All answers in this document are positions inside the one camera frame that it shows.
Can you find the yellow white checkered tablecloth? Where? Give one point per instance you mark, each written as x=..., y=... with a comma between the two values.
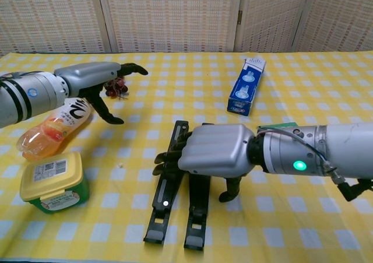
x=291, y=216

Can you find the yellow lidded plastic container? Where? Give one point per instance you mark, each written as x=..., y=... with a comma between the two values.
x=49, y=175

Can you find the blue white cardboard box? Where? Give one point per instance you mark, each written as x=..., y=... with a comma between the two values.
x=244, y=91

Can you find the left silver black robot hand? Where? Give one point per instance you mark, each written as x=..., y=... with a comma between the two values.
x=87, y=76

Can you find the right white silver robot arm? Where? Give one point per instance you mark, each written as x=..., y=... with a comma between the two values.
x=335, y=149

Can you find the beige woven folding screen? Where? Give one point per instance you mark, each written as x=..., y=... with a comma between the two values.
x=175, y=12

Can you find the black folding laptop stand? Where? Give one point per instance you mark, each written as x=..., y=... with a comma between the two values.
x=198, y=193

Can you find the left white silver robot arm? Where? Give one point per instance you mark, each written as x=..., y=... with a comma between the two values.
x=29, y=99

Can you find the orange drink plastic bottle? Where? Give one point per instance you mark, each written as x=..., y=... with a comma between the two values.
x=43, y=137

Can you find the dark red grape bunch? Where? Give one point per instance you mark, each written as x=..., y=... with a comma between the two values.
x=116, y=89

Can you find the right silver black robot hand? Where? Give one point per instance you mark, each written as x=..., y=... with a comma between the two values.
x=218, y=149

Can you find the green foil packet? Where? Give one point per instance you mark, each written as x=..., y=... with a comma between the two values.
x=279, y=125

